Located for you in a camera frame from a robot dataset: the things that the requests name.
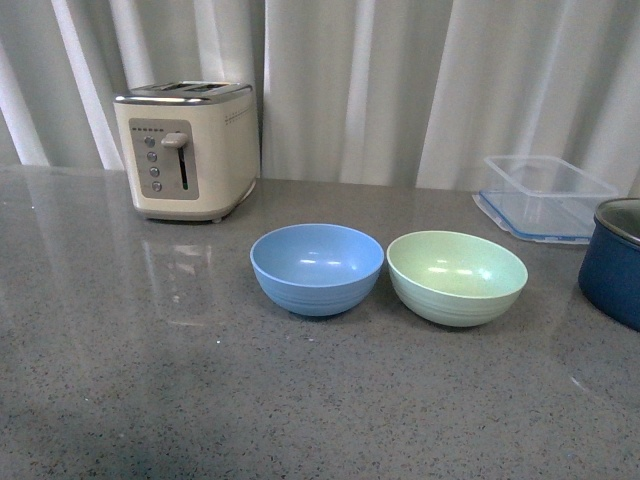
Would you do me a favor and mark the dark blue pot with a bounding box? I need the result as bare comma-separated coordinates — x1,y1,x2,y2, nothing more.
578,198,639,331

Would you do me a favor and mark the green bowl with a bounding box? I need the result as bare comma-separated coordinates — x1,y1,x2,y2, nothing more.
387,231,528,327

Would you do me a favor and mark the clear plastic food container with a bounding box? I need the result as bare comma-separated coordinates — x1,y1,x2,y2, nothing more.
478,155,618,208

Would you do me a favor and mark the cream two-slot toaster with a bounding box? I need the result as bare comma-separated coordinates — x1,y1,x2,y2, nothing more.
113,81,260,223

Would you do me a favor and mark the blue bowl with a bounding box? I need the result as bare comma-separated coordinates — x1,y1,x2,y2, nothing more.
250,224,385,317

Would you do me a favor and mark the blue-rimmed container lid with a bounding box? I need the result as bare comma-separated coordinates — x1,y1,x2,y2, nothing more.
472,191,597,245

